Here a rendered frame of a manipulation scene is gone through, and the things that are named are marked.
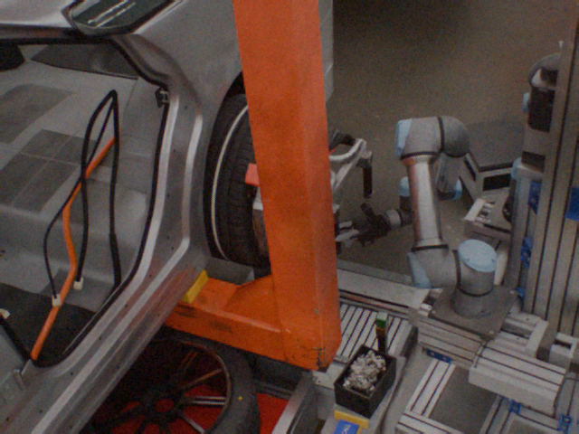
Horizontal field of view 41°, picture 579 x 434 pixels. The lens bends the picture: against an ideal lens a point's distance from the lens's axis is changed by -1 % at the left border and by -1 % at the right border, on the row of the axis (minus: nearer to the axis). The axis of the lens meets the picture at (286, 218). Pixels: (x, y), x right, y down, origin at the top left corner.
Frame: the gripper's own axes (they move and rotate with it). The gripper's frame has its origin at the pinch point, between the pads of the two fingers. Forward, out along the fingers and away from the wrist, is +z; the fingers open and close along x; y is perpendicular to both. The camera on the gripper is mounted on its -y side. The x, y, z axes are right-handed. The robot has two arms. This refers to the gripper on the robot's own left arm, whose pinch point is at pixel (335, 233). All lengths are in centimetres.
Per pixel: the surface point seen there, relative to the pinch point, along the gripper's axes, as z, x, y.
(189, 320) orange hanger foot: 58, 4, 23
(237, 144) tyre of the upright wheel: 24.5, 26.3, -31.2
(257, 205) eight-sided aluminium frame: 24.3, 11.1, -14.0
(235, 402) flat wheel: 52, -31, 33
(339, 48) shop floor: -115, 274, 82
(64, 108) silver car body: 79, 101, -22
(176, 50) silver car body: 40, 20, -75
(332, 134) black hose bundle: -12.8, 29.8, -21.4
